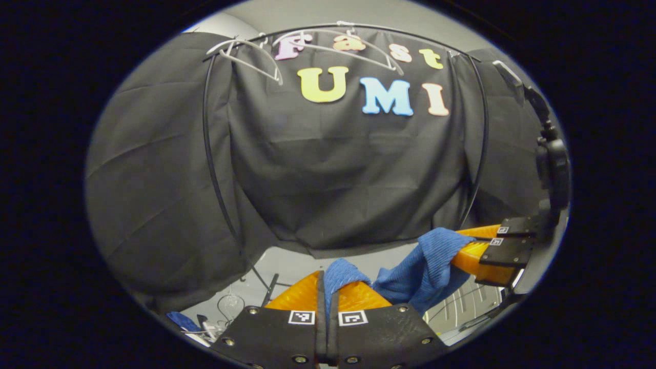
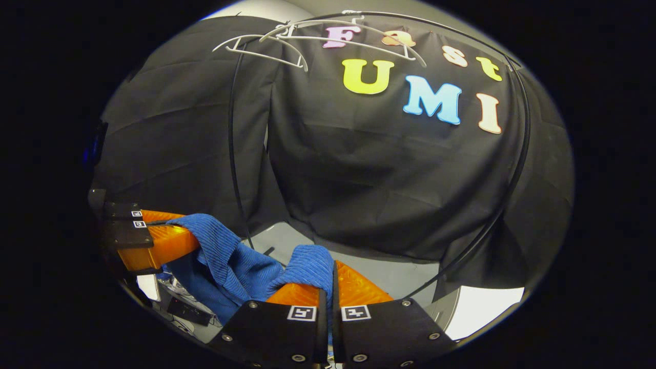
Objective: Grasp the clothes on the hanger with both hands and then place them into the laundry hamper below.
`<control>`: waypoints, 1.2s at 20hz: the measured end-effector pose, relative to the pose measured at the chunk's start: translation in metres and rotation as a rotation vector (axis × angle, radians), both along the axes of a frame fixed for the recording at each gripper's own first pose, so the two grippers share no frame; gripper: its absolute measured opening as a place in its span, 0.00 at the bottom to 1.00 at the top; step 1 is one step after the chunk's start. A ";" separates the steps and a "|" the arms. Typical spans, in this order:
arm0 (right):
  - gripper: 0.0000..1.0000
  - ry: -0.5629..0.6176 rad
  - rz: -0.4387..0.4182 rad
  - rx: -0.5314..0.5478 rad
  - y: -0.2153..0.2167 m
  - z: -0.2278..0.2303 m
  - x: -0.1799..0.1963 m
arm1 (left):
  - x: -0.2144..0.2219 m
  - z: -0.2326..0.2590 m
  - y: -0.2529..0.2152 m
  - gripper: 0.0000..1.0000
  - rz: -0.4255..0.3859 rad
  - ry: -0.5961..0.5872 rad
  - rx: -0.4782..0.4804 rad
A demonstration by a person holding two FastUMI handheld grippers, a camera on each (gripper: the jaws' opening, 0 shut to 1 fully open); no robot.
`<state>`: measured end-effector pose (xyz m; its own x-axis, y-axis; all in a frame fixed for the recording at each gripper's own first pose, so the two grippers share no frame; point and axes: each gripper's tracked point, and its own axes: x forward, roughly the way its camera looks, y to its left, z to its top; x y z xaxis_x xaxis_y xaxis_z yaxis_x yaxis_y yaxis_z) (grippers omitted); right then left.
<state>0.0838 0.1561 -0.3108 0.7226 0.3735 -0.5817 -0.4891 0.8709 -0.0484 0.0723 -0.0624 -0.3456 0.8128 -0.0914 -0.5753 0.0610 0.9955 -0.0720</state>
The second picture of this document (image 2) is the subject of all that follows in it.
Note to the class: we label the black backdrop cloth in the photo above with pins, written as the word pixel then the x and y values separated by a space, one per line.
pixel 384 179

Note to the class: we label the black metal clothes rack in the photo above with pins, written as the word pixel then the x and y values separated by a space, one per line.
pixel 230 148

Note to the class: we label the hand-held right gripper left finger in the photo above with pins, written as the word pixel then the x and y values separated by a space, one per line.
pixel 271 333

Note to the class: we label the white plastic hanger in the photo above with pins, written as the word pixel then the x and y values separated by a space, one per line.
pixel 359 48
pixel 266 58

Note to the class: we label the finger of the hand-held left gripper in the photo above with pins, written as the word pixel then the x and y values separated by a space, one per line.
pixel 120 211
pixel 125 236

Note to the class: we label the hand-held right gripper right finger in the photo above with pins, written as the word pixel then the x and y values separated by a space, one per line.
pixel 374 335

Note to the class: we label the small black box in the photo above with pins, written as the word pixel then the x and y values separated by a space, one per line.
pixel 188 310

